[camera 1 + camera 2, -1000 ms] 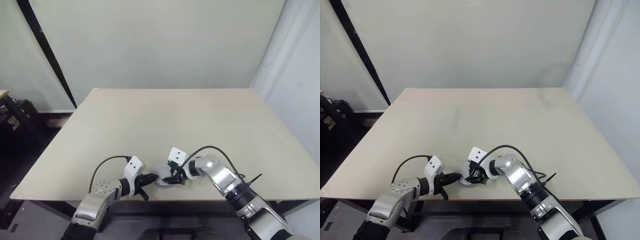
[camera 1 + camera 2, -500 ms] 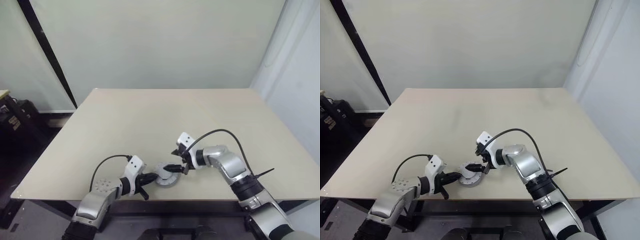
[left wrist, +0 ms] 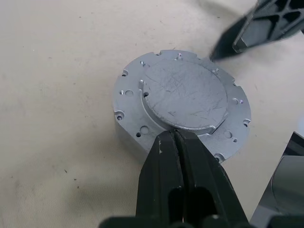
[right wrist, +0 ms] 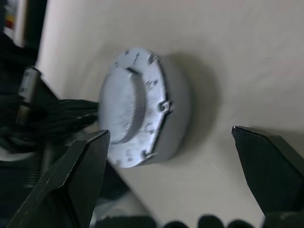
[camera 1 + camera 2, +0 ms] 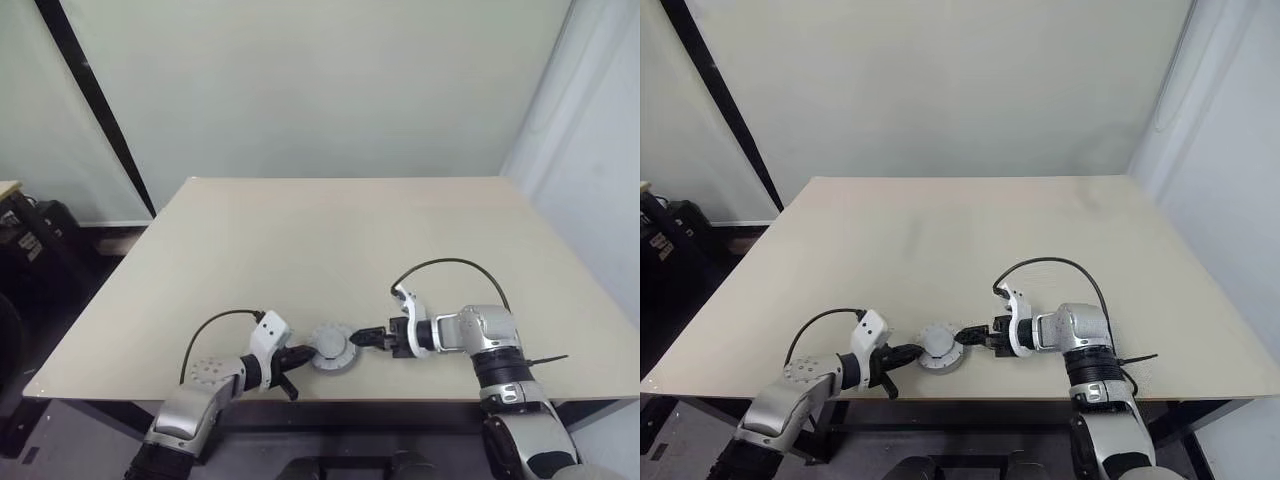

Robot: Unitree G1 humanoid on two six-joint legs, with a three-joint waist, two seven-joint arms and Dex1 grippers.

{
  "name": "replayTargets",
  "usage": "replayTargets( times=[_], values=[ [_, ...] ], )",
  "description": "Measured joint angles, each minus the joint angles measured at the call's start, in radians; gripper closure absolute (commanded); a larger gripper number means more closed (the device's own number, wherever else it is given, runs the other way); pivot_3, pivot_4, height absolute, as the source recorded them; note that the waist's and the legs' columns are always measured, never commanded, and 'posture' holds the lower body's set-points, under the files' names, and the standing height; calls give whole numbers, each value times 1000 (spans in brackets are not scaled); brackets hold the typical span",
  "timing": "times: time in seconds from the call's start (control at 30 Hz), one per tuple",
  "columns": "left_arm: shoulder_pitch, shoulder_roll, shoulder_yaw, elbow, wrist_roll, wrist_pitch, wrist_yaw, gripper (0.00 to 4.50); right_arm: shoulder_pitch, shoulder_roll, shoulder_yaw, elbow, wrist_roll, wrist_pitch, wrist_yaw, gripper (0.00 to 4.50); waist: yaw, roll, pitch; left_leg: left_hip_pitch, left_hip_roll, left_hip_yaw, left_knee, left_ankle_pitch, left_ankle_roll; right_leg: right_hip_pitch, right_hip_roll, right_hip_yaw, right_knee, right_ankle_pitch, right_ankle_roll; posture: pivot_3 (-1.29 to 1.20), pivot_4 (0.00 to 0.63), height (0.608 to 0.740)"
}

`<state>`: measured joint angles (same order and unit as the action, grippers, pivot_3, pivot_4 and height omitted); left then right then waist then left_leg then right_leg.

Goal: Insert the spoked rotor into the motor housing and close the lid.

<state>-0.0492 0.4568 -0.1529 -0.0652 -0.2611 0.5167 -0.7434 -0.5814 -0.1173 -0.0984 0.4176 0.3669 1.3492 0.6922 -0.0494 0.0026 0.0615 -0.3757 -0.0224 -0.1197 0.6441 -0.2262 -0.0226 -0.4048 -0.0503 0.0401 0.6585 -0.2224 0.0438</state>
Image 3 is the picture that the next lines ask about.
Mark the dark rounded shape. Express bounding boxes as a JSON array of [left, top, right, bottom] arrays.
[[251, 131, 304, 228]]

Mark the grey round motor lid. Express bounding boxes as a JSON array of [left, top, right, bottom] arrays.
[[114, 49, 252, 164]]

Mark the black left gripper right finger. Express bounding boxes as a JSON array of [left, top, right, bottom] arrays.
[[175, 129, 241, 228]]

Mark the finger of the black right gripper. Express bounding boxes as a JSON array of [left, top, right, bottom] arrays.
[[232, 0, 304, 54], [209, 9, 249, 60]]

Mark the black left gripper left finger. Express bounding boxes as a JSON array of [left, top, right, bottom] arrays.
[[135, 130, 189, 228]]

